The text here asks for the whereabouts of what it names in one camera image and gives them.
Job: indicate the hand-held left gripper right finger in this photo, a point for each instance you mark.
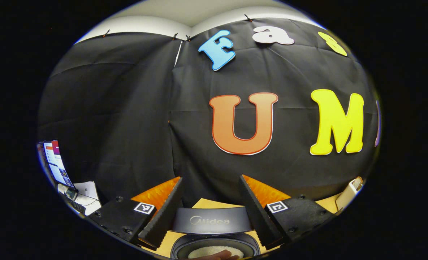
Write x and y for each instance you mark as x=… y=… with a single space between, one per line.
x=257 y=213

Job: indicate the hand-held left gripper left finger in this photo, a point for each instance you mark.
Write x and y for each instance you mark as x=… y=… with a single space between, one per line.
x=163 y=216

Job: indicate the grey silver rice cooker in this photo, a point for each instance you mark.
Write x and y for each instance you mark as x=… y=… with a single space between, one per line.
x=212 y=220

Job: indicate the white rice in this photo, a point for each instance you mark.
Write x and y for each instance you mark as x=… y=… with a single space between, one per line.
x=214 y=250

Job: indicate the white side table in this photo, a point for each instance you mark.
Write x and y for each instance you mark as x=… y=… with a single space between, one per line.
x=89 y=195

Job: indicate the black keyboard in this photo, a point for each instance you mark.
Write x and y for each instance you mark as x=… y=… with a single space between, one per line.
x=78 y=207

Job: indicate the white toaster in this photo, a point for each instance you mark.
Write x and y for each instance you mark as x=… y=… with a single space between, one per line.
x=347 y=196

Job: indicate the toasted bread slice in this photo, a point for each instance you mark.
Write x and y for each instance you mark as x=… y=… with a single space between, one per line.
x=358 y=183

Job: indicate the black backdrop cloth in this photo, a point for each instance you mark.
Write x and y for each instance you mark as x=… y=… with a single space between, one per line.
x=127 y=108

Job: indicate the computer monitor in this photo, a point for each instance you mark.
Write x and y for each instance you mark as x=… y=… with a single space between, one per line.
x=56 y=162

